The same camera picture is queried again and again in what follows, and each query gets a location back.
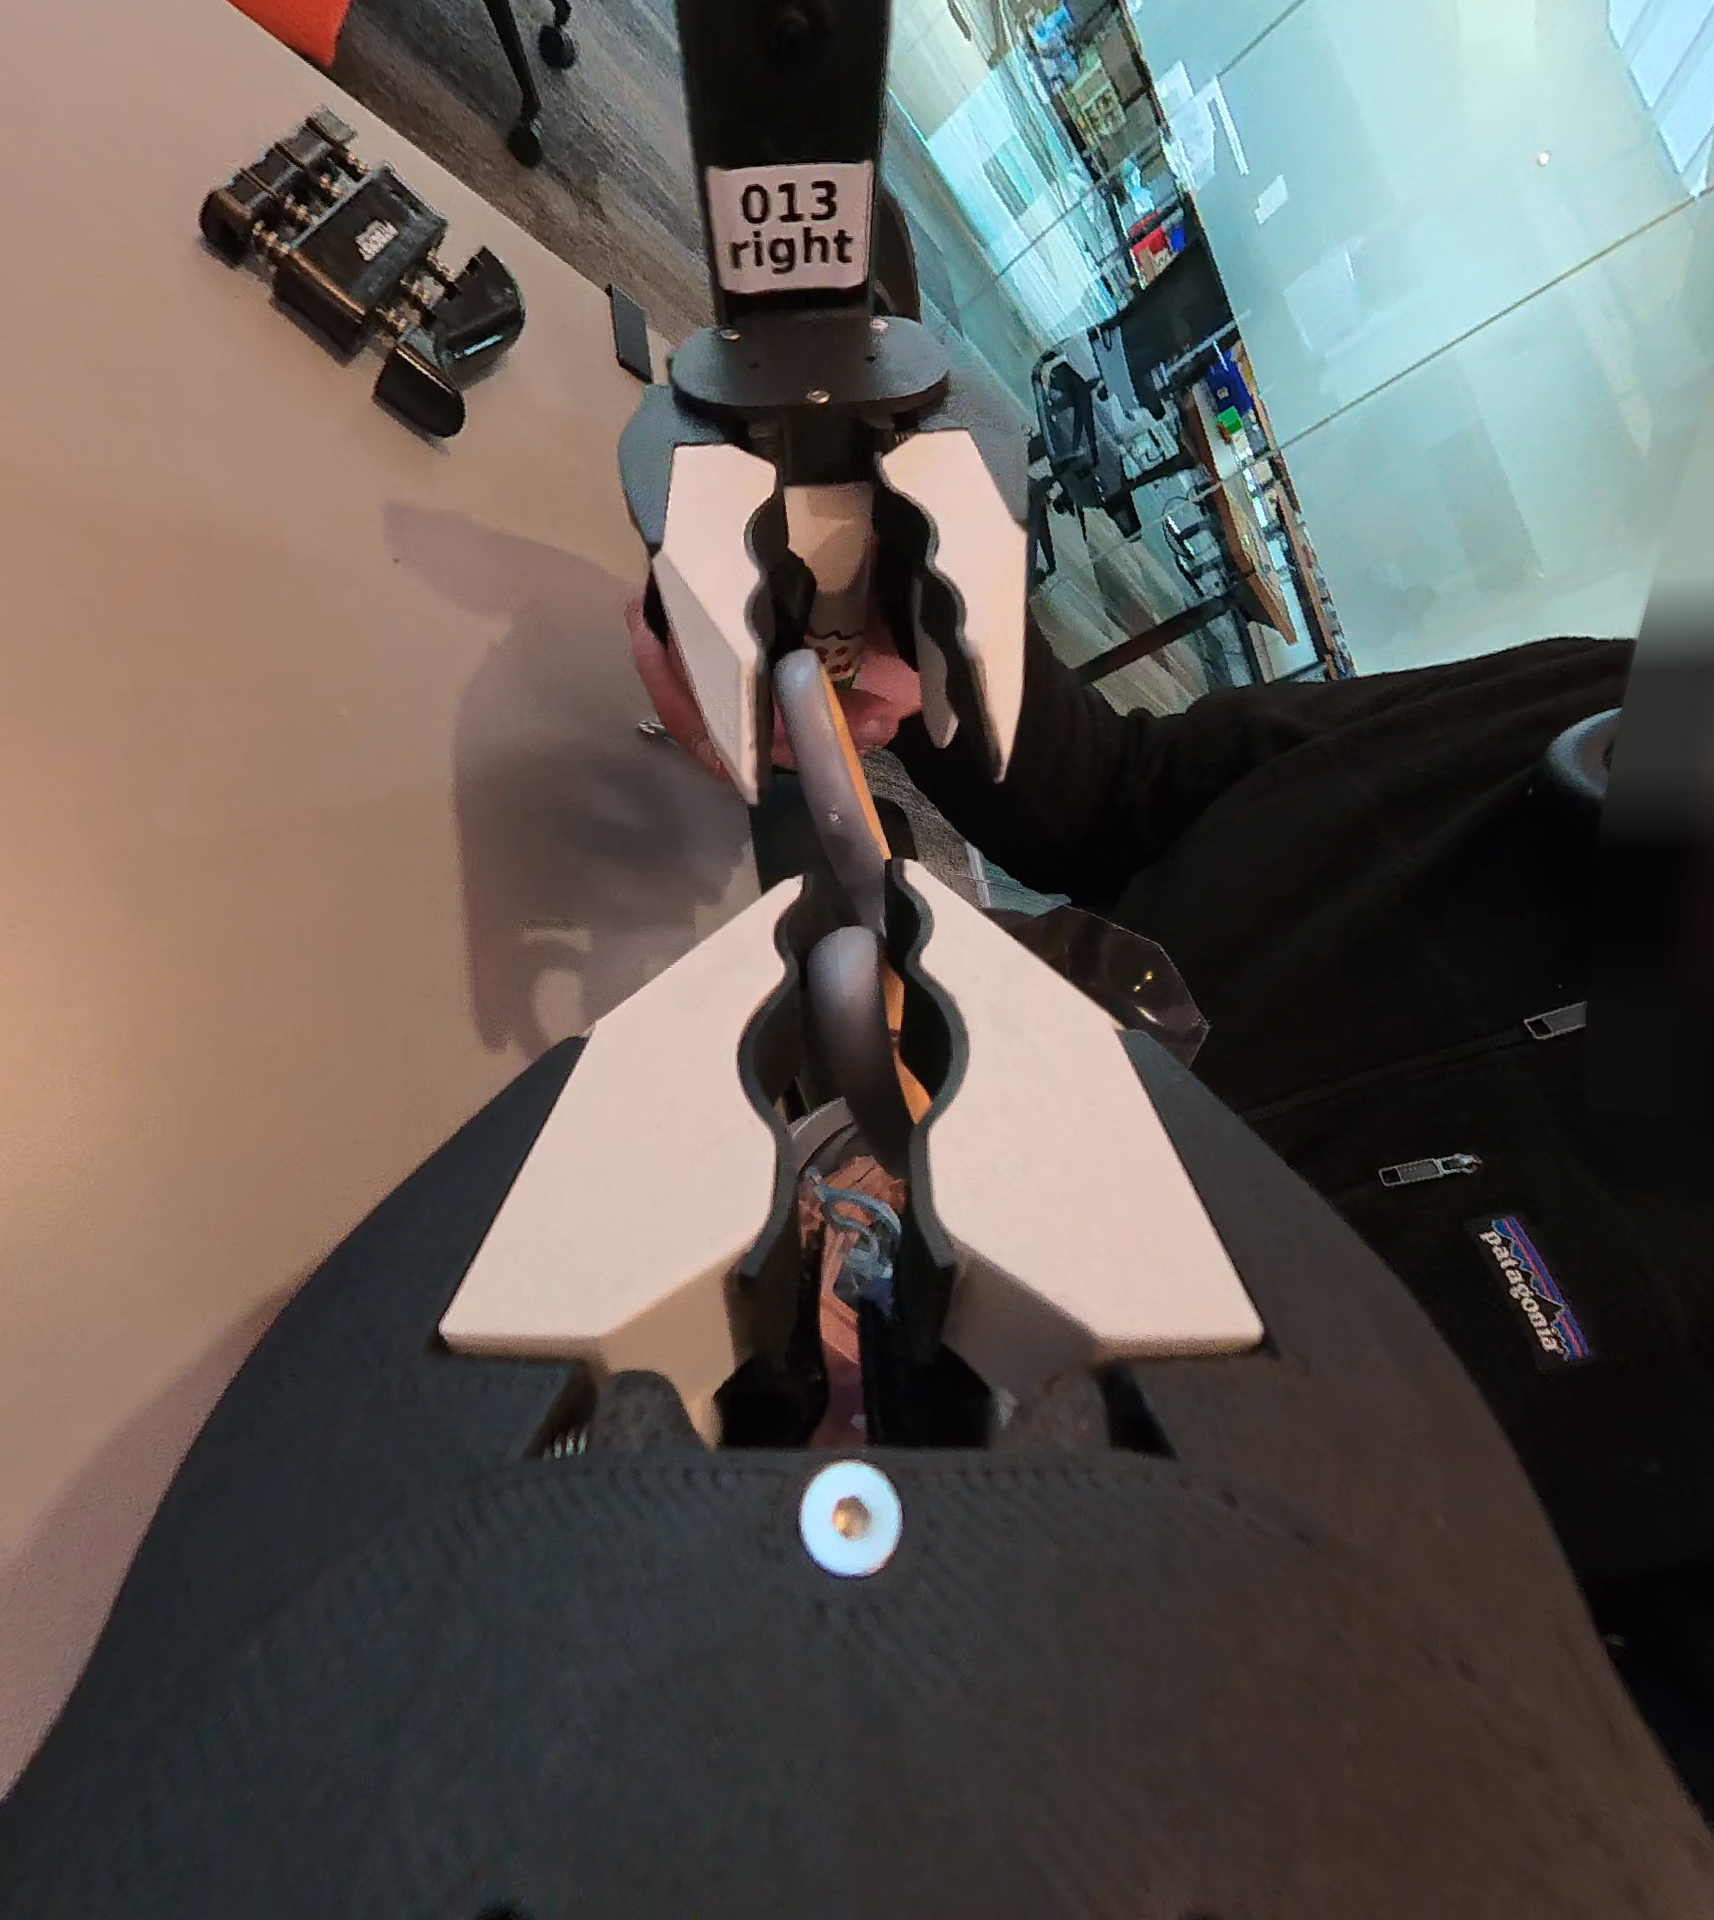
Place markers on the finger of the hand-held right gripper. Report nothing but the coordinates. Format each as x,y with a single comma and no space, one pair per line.
985,570
707,570

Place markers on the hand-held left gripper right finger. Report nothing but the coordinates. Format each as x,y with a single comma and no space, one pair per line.
1082,1200

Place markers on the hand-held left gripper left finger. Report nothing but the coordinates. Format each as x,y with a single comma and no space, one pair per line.
617,1200

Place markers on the clear maze ball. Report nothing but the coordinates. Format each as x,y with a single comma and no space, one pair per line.
850,1244

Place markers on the grey and yellow scissors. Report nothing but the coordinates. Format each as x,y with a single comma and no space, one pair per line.
843,840

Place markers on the person's right forearm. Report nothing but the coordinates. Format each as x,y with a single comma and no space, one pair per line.
1082,781

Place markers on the person's right hand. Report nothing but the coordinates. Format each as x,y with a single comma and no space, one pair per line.
663,674

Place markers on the black table tab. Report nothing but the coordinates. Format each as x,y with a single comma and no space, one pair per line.
633,331

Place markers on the black office chair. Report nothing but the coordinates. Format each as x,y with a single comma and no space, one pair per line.
1096,421

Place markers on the person's black jacket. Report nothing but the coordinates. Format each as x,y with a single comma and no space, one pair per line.
1396,1051

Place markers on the black office chair base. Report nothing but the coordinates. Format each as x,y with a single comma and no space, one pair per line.
526,75

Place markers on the orange bag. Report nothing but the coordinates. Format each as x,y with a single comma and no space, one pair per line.
294,22

